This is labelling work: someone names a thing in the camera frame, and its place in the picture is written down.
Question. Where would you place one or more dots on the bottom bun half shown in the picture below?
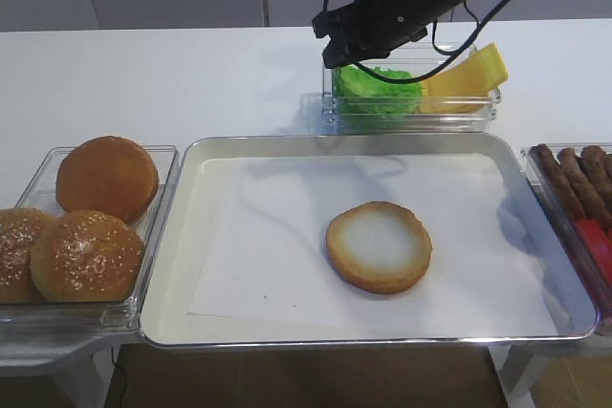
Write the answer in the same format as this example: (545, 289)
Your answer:
(379, 247)

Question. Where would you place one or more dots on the clear plastic bun container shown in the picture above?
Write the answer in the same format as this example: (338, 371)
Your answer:
(92, 317)

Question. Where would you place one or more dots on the metal baking tray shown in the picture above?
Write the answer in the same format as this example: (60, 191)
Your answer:
(167, 321)

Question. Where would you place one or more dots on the sesame bun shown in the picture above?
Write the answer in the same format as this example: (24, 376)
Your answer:
(20, 229)
(86, 256)

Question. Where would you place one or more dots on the left sesame bun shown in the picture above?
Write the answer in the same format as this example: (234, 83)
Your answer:
(20, 229)

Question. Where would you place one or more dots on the red tomato slices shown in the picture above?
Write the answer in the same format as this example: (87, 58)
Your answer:
(597, 261)

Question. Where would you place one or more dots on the yellow cheese slices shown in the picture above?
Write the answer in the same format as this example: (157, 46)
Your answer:
(463, 88)

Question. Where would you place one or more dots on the clear patty tomato container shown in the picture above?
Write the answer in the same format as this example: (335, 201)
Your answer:
(563, 225)

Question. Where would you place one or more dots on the brown meat patty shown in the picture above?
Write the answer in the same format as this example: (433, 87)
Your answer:
(593, 205)
(593, 160)
(550, 169)

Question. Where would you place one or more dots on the plain brown bun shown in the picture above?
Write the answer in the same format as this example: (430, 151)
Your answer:
(109, 174)

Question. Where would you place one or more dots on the green lettuce in container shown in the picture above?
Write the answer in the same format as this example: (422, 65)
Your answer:
(361, 94)

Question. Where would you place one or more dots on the right sesame bun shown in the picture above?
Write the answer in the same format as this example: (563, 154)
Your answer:
(86, 256)

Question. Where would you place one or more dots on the clear lettuce cheese container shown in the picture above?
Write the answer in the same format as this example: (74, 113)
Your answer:
(343, 124)

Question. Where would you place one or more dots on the white parchment paper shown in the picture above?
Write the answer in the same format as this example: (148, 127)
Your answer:
(265, 253)

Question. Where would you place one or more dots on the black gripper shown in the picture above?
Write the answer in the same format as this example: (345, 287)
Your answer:
(366, 29)

